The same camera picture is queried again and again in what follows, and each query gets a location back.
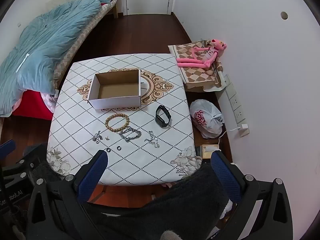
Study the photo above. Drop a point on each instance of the black smart band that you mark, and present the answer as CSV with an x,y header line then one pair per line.
x,y
160,122

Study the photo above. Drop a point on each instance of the pink plush toy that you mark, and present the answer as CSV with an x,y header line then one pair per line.
x,y
200,62

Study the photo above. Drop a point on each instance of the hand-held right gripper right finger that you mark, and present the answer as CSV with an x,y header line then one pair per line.
x,y
225,177

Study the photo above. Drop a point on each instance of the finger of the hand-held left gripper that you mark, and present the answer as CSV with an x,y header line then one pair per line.
x,y
33,150
7,147

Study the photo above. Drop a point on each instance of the white diamond-pattern tablecloth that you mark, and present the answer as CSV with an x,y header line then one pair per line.
x,y
150,160

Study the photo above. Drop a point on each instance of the small beige box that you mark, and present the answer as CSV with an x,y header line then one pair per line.
x,y
210,151

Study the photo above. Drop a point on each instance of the white charger plug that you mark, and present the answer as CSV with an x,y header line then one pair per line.
x,y
244,128

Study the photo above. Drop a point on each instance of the white plastic bag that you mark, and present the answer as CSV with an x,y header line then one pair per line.
x,y
205,120

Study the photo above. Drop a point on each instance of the red cloth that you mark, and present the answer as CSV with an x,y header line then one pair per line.
x,y
32,105

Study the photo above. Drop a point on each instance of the blue duvet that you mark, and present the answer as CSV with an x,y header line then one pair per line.
x,y
47,42

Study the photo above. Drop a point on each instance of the cardboard box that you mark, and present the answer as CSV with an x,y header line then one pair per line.
x,y
115,100

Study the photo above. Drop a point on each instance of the bed with checkered sheet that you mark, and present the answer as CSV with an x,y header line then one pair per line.
x,y
82,35

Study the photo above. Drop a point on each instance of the brown argyle cloth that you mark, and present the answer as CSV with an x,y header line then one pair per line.
x,y
197,78

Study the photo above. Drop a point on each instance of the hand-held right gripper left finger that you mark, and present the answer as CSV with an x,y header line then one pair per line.
x,y
92,177

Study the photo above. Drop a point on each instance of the white power strip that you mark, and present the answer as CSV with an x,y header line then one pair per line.
x,y
236,105

